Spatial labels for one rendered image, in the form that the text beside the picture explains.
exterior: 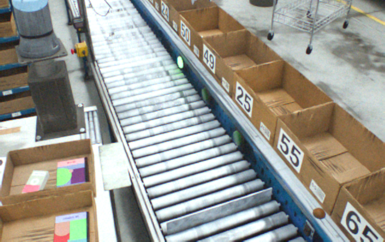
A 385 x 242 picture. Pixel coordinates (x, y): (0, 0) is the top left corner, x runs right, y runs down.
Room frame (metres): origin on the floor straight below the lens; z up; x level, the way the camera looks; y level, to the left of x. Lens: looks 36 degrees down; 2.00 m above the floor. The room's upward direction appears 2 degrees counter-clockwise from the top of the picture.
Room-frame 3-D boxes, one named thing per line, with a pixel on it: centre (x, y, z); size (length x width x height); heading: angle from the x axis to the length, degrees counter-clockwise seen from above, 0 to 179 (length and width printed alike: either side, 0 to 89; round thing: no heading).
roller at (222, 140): (1.36, -0.01, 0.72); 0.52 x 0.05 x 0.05; 109
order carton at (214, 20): (2.17, -0.21, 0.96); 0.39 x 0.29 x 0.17; 19
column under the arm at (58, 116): (1.59, 0.65, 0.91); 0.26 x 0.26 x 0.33; 14
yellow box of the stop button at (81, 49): (2.21, 0.64, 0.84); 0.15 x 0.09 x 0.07; 19
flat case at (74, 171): (1.17, 0.49, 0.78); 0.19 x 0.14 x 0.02; 12
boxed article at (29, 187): (1.13, 0.65, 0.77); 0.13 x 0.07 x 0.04; 174
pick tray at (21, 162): (1.16, 0.58, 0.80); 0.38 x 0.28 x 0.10; 101
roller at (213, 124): (1.48, 0.03, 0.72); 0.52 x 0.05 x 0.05; 109
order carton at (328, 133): (1.06, -0.60, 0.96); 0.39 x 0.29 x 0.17; 19
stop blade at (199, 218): (0.96, -0.15, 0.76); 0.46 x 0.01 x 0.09; 109
